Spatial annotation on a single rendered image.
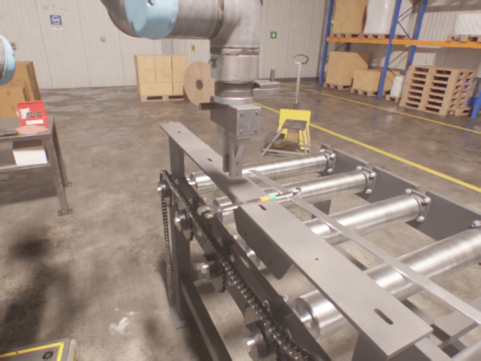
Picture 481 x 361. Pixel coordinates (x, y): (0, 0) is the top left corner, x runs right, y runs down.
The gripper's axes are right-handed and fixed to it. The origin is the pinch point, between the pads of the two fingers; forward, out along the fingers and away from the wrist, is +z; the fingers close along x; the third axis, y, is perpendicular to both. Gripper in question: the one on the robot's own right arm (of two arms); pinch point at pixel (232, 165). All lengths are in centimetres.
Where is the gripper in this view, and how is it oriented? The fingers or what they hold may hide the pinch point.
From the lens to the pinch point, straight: 65.7
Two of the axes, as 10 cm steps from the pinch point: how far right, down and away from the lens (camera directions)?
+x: 4.5, 3.9, -8.1
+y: -8.9, 1.6, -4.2
